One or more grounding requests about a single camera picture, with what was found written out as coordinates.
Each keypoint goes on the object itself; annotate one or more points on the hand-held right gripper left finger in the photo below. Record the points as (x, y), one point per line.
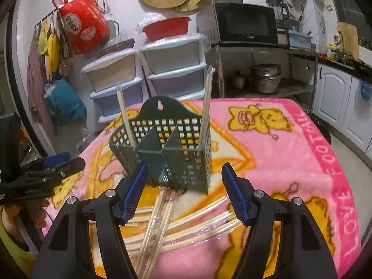
(135, 193)

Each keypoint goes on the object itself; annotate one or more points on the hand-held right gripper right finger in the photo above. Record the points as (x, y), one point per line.
(235, 197)

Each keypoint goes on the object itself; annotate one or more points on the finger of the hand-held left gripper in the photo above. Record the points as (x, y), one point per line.
(72, 166)
(58, 158)

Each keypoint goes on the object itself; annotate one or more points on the green perforated utensil holder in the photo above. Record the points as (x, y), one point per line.
(151, 157)

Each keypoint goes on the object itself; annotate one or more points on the pile of chopsticks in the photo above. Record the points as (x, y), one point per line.
(203, 226)

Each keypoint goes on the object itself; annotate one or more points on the chopstick pair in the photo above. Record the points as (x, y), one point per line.
(125, 116)
(207, 104)

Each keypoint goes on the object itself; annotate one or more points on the pink printed bear blanket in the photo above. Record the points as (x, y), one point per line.
(276, 162)

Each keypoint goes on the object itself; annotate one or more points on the teal bag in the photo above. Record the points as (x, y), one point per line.
(66, 101)

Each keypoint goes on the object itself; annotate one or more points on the yellow-green cloth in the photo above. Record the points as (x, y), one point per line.
(10, 250)

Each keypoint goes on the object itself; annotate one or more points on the pink hanging cloth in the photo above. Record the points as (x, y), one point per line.
(36, 93)

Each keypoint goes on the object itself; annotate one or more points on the plastic drawer unit cream top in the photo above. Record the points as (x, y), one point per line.
(110, 69)

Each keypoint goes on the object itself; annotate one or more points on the yellow hanging cloth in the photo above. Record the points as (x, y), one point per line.
(52, 49)

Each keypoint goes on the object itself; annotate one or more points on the small steel pot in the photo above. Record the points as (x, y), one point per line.
(239, 81)

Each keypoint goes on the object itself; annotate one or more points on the steel stockpot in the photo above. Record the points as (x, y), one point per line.
(266, 85)

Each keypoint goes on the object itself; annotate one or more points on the metal shelf rack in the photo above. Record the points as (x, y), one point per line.
(293, 87)

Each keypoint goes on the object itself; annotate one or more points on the brown wicker basket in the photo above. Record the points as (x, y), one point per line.
(116, 46)

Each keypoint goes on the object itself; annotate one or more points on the lidded steel pot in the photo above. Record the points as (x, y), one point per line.
(266, 69)

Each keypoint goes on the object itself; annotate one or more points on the red printed bag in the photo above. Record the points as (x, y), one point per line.
(84, 26)

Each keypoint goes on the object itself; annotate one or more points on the white kitchen cabinets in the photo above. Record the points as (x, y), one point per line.
(331, 93)

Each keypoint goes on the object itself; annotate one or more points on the plastic drawer unit grey-green top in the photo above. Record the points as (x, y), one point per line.
(171, 55)

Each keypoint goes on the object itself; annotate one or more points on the crumpled white plastic bag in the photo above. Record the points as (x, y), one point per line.
(145, 20)

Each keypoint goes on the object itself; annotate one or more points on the red plastic basin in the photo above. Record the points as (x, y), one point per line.
(167, 29)

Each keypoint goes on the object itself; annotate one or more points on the blue plastic bag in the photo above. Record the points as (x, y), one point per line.
(366, 91)

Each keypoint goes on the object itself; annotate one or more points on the light blue plastic box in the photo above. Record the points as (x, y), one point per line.
(300, 37)

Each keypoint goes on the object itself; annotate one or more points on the black microwave oven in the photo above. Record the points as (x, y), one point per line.
(241, 23)

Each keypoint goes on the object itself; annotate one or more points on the blender with dark jug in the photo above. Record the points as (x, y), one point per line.
(279, 8)

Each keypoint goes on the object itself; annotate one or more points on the wooden cutting board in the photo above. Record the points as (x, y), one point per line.
(348, 39)

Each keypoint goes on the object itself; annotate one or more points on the dark framed window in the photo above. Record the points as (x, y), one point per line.
(356, 8)

